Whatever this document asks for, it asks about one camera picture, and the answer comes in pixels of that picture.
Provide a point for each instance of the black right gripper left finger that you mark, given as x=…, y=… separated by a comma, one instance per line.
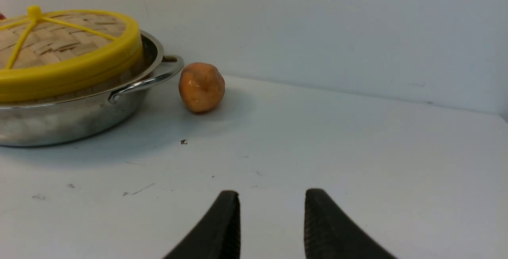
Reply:
x=217, y=235

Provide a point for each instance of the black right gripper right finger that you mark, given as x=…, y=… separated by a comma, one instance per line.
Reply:
x=330, y=234

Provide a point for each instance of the yellow-rimmed woven steamer lid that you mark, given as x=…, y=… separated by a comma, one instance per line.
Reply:
x=54, y=53

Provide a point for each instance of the yellow-rimmed bamboo steamer basket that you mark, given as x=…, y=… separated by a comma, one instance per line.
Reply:
x=132, y=73

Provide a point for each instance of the orange-brown toy potato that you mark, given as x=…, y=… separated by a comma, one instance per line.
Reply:
x=201, y=87

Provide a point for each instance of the stainless steel two-handled pot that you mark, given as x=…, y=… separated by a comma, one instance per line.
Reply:
x=30, y=124

